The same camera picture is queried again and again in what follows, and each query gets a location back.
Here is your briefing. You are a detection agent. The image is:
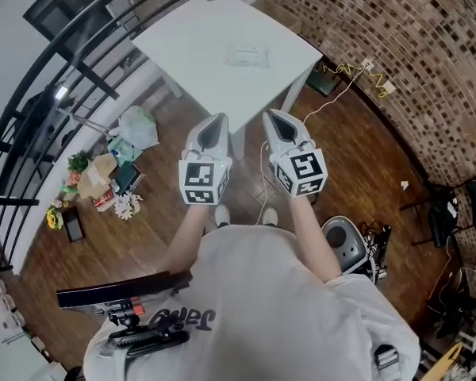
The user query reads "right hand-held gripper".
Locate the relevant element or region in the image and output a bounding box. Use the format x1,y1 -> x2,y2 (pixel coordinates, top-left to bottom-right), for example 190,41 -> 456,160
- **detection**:
261,108 -> 328,198

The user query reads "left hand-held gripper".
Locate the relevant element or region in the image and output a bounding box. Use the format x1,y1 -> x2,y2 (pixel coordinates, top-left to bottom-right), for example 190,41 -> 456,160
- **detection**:
178,112 -> 234,206

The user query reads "person's right forearm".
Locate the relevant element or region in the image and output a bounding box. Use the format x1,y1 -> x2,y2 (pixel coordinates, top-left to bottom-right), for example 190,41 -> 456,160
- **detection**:
287,194 -> 344,283

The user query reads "person's left forearm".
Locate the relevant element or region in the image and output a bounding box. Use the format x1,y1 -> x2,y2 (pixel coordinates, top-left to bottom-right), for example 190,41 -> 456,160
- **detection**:
158,203 -> 209,273

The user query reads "person's left white shoe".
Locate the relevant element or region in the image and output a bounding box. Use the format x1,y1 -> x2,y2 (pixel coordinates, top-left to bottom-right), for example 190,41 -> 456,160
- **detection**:
214,203 -> 231,228

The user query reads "teal book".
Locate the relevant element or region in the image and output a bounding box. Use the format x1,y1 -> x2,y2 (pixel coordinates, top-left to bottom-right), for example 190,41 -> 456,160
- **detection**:
114,164 -> 144,192

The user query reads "white flower bunch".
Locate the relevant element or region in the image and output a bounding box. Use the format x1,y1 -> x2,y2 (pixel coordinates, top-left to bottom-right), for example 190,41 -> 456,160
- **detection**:
113,192 -> 143,221

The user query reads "white plastic bag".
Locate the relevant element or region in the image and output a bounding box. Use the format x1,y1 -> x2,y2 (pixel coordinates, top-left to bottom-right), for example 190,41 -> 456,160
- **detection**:
117,105 -> 159,149

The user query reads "dark flat case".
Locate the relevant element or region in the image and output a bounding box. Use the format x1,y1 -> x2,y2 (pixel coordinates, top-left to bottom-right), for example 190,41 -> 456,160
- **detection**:
305,69 -> 338,97

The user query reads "grey white round device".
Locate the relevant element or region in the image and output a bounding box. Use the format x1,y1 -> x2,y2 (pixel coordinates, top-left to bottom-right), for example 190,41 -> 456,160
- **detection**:
321,216 -> 390,285

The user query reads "red box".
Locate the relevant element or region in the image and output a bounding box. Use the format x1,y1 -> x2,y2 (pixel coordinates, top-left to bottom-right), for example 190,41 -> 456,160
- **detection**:
94,188 -> 116,213

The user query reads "small brown cardboard box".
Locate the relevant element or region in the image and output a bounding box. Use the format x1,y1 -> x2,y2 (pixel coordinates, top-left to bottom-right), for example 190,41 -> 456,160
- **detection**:
77,152 -> 118,200

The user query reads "green leafy plant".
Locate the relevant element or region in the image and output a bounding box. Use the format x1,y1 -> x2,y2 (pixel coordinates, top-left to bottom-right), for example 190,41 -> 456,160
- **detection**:
67,151 -> 90,174

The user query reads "white table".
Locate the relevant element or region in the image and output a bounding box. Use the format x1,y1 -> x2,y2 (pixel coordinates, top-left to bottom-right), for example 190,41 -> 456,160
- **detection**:
131,0 -> 324,162

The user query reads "black tablet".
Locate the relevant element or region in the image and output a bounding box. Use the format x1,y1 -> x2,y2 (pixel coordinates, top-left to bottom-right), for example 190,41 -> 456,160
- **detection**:
61,206 -> 86,243

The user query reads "black chest-mounted bar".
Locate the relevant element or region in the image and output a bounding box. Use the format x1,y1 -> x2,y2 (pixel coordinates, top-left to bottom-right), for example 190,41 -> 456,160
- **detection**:
55,270 -> 194,309

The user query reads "black bag white print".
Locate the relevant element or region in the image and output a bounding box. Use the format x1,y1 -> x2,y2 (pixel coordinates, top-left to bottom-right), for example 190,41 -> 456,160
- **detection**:
428,196 -> 461,248

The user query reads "person's white t-shirt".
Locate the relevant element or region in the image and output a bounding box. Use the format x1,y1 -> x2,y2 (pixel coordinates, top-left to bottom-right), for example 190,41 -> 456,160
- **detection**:
83,224 -> 421,381

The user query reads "yellow sunflower bunch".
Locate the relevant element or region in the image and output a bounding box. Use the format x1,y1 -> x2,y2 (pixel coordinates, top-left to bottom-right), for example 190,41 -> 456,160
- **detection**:
46,207 -> 64,231

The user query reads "black red tripod head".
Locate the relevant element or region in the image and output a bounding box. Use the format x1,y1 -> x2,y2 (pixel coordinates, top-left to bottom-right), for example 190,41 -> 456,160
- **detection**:
106,296 -> 146,327

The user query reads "black clamp holder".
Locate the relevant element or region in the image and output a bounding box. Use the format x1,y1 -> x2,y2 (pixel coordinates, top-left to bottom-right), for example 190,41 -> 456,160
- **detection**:
107,327 -> 191,356

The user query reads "black cabinet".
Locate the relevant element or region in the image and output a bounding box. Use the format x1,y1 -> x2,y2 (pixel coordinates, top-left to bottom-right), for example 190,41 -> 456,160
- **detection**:
22,0 -> 118,55

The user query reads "yellow wooden board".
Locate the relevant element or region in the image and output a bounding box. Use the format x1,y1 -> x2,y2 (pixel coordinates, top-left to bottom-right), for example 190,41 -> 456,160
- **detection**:
432,341 -> 465,381

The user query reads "cluttered work desk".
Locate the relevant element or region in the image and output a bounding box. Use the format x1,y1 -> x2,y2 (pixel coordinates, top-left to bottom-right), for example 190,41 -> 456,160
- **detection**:
0,278 -> 71,381

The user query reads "long white cable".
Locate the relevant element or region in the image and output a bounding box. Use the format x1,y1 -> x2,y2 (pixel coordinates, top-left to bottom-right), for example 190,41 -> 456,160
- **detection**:
257,69 -> 366,225

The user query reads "yellow cable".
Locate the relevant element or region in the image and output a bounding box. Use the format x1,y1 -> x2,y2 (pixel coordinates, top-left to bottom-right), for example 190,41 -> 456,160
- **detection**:
321,62 -> 388,98

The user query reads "white mop handle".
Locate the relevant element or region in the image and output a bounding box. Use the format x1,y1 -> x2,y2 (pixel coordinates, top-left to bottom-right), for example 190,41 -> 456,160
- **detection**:
55,107 -> 120,137

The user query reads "black strap buckle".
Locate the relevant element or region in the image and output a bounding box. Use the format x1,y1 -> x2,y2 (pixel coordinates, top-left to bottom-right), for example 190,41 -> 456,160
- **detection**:
374,344 -> 400,371

